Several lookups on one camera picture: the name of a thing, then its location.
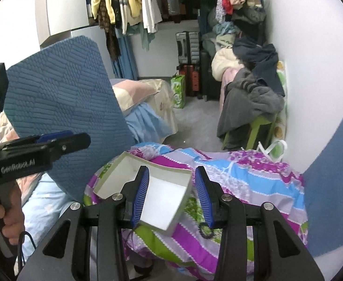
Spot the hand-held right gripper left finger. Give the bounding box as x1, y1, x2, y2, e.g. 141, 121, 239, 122
16, 165, 151, 281

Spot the blue curtain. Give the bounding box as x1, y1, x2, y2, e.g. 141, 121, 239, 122
112, 28, 139, 80

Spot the green stool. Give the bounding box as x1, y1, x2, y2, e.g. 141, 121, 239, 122
222, 115, 278, 150

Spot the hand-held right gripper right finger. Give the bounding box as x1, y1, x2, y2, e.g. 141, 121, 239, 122
195, 166, 325, 281

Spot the dark navy garment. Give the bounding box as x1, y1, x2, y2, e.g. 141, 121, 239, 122
232, 37, 287, 96

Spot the grey suitcase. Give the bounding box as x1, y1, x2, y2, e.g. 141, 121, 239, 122
175, 31, 202, 65

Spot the red suitcase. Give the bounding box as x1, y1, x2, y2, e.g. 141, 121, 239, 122
178, 64, 202, 96

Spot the pale blue printed sheet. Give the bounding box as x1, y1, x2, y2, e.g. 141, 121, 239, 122
22, 172, 85, 265

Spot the pink cream pillow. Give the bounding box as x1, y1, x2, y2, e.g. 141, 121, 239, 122
111, 79, 161, 115

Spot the black cable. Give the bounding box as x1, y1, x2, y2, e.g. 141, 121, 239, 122
17, 231, 35, 271

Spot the blue quilted cloth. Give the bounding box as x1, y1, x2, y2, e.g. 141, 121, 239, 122
302, 114, 343, 258

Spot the green printed bag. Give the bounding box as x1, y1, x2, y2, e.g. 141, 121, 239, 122
170, 74, 187, 109

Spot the pink quilt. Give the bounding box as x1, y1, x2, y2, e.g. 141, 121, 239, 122
219, 67, 246, 110

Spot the beige cloth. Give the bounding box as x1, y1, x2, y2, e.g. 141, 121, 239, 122
139, 79, 178, 136

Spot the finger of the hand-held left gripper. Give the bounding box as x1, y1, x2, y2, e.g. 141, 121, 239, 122
35, 133, 91, 164
28, 130, 74, 146

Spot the black suitcase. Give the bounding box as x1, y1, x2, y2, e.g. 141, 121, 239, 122
199, 50, 222, 100

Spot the cream blanket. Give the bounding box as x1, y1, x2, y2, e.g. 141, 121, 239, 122
211, 48, 246, 80

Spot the white bag handle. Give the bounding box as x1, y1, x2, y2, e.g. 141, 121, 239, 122
256, 139, 288, 162

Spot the row of hanging clothes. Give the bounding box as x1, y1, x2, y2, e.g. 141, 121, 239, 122
90, 0, 263, 62

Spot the floral patchwork quilt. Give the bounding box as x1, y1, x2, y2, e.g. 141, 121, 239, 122
84, 142, 309, 281

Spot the light blue sheet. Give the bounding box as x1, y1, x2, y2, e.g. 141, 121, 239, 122
124, 102, 172, 144

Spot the white cardboard box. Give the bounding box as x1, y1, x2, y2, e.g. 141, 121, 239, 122
93, 151, 193, 237

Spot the grey fleece garment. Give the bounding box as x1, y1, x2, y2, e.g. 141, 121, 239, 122
217, 67, 285, 150

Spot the black spiral hair tie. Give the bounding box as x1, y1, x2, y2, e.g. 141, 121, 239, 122
199, 222, 216, 240

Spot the grey white cabinet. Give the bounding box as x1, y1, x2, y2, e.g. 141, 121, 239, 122
35, 0, 107, 48

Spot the blue textured pillow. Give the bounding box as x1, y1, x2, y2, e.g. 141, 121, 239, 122
3, 35, 135, 202

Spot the green floral cloth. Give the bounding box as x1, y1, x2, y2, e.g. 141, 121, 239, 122
273, 61, 288, 159

